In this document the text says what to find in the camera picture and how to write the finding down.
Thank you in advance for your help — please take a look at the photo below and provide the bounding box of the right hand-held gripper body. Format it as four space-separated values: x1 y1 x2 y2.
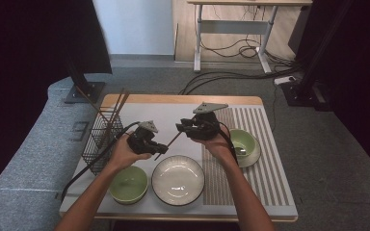
189 102 229 141

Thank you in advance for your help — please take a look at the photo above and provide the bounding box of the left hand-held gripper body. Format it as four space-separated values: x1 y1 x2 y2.
127 120 159 155

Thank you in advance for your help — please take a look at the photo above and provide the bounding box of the green bowl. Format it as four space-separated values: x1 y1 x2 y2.
109 165 149 206
229 128 257 158
234 129 262 168

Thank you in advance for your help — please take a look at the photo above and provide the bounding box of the black wire basket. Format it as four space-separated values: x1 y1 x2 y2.
81 107 125 176

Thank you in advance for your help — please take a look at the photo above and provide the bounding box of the person's left hand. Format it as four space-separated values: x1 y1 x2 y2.
109 134 153 172

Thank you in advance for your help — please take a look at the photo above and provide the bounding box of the person's right hand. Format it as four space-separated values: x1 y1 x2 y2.
191 128 235 162

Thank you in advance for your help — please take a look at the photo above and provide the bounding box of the white plate with dark rim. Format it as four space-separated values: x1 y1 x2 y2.
150 155 206 207

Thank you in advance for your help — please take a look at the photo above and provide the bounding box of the striped brown placemat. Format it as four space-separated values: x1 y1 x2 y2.
199 107 291 207

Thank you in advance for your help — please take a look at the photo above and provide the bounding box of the white power strip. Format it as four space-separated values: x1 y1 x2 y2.
274 74 297 86

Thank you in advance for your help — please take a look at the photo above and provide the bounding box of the white-legged desk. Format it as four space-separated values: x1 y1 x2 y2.
187 0 313 74

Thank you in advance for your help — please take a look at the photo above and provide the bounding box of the black curtain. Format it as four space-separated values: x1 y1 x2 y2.
287 0 370 181
0 0 113 200

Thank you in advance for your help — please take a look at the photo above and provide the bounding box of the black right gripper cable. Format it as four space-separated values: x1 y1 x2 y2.
216 120 239 165

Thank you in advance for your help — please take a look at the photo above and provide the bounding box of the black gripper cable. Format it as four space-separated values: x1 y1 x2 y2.
216 120 239 165
60 120 142 201

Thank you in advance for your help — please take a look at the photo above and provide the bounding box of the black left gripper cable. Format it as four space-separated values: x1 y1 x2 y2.
60 120 142 201

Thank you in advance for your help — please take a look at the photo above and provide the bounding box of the black floor cable bundle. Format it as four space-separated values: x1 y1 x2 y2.
177 32 303 95

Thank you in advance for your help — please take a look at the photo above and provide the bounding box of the black stand with base plate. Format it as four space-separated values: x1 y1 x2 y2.
65 54 106 104
280 0 356 112

